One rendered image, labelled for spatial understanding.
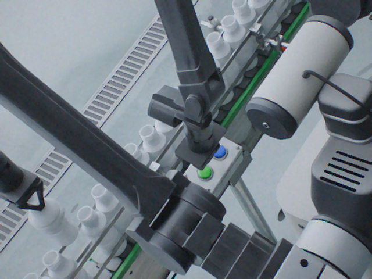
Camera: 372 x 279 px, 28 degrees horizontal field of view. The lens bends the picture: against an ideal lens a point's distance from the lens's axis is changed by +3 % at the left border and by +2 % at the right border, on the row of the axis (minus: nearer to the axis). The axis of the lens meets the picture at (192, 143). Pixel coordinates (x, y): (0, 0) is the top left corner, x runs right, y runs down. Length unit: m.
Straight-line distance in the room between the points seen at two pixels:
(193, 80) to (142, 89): 2.18
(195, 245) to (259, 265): 0.08
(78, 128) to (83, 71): 2.83
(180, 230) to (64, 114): 0.21
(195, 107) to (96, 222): 0.45
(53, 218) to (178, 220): 0.63
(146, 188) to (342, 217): 0.25
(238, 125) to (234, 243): 0.98
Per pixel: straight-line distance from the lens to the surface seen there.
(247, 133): 1.93
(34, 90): 0.91
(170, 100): 1.37
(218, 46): 1.80
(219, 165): 1.63
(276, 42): 1.83
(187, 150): 1.46
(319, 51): 0.94
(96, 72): 3.70
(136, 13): 3.88
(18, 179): 1.44
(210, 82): 1.33
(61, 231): 1.58
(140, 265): 1.76
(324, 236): 0.94
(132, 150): 1.70
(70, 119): 0.92
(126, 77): 3.58
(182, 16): 1.27
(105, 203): 1.65
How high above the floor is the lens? 2.37
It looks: 49 degrees down
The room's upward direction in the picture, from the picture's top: 32 degrees counter-clockwise
